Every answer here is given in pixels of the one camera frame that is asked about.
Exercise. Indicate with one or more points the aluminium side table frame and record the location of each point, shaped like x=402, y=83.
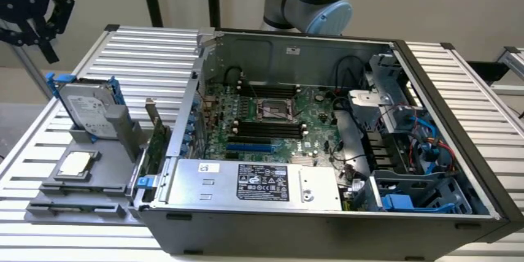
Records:
x=510, y=68

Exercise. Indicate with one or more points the black open PC case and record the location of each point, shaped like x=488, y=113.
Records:
x=311, y=231

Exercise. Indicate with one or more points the grey metal drive cage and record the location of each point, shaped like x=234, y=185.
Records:
x=379, y=96

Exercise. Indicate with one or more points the blue expansion slot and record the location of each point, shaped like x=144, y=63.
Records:
x=250, y=148

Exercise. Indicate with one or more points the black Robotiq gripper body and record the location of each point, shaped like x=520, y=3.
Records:
x=24, y=2

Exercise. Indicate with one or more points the blue card retention clip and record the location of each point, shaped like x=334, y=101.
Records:
x=146, y=182

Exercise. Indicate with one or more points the short black expansion slot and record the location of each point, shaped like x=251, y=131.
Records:
x=236, y=156

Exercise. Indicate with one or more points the hard disk with blue bracket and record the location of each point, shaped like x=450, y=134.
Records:
x=88, y=110

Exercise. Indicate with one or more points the long black expansion slot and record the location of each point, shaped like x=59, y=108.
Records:
x=250, y=140

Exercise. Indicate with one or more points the grey disk bay blue latch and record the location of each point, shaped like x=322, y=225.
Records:
x=414, y=194

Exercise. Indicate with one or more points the black RAM slot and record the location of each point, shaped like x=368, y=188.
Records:
x=266, y=96
x=266, y=86
x=266, y=90
x=266, y=93
x=270, y=131
x=270, y=123
x=270, y=127
x=270, y=136

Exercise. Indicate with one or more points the silver CPU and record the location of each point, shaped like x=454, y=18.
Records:
x=79, y=164

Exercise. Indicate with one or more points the green graphics card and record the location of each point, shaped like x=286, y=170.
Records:
x=158, y=139

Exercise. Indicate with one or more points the round coin battery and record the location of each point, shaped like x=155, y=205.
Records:
x=319, y=97

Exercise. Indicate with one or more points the aluminium profile post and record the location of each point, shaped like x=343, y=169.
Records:
x=31, y=68

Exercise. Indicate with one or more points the black fan shroud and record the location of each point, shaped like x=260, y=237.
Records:
x=380, y=148

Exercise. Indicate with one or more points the grey parts rack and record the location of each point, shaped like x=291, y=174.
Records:
x=111, y=157

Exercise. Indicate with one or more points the green motherboard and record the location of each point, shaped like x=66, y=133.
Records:
x=311, y=111

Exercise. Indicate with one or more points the CPU socket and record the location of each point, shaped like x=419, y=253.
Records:
x=275, y=109

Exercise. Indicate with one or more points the silver power supply unit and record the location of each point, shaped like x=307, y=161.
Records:
x=230, y=188

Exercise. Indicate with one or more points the silver chipset heat sink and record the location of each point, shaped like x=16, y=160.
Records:
x=304, y=161

